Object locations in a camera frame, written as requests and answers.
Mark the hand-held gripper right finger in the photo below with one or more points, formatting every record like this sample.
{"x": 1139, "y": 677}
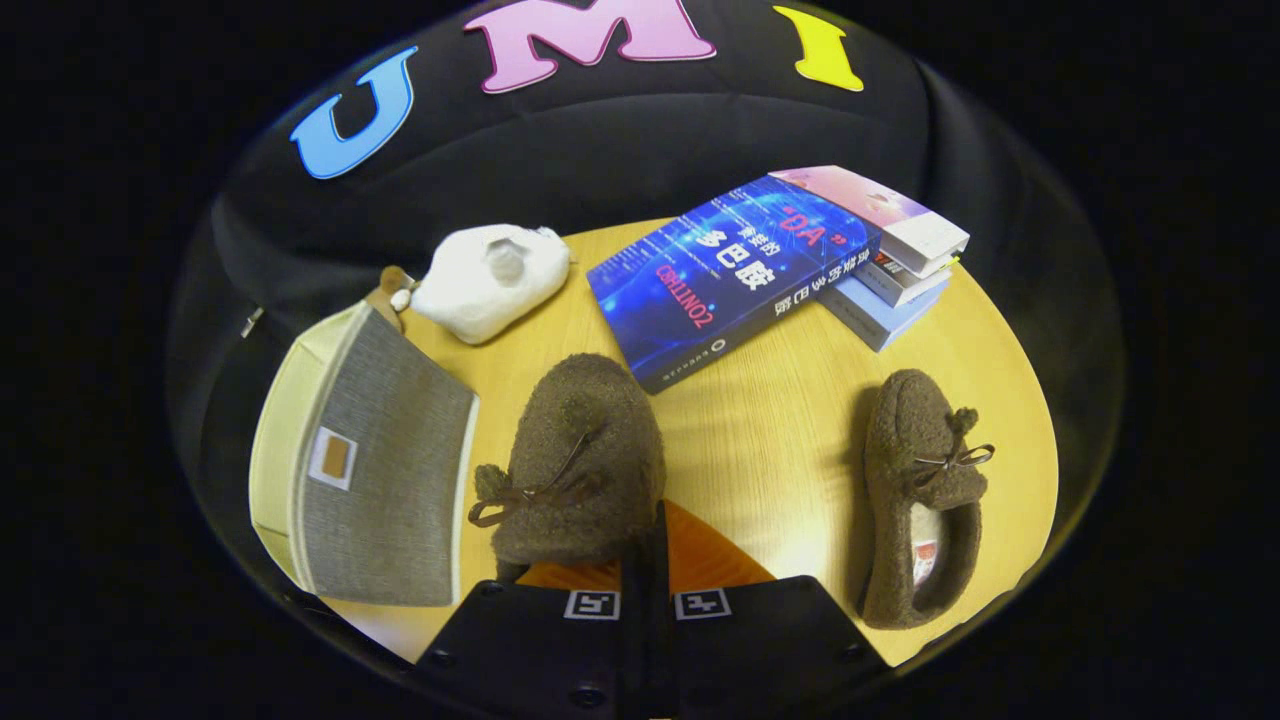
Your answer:
{"x": 760, "y": 650}

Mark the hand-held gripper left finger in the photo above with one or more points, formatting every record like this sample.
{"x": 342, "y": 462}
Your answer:
{"x": 540, "y": 650}

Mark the brown fuzzy shoe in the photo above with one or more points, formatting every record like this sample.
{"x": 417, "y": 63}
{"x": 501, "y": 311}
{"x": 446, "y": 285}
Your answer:
{"x": 915, "y": 430}
{"x": 590, "y": 430}

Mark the grey fabric storage box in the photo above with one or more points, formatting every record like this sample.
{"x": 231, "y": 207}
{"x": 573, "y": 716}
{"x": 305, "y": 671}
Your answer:
{"x": 380, "y": 470}

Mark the white plush toy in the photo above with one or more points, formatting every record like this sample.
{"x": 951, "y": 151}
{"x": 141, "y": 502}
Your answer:
{"x": 490, "y": 285}

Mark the dark blue book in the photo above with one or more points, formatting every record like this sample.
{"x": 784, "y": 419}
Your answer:
{"x": 720, "y": 280}

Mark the white book with grey spine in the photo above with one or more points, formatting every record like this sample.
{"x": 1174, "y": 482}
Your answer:
{"x": 900, "y": 282}

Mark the brown plush toy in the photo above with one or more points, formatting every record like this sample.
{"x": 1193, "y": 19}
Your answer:
{"x": 392, "y": 285}

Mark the silver clip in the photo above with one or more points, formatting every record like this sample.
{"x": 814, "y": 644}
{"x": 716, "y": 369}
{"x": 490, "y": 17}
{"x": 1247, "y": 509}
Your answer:
{"x": 250, "y": 321}

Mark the pink and white book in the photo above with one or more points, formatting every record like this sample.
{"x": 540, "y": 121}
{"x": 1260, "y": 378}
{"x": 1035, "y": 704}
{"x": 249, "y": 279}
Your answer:
{"x": 880, "y": 215}

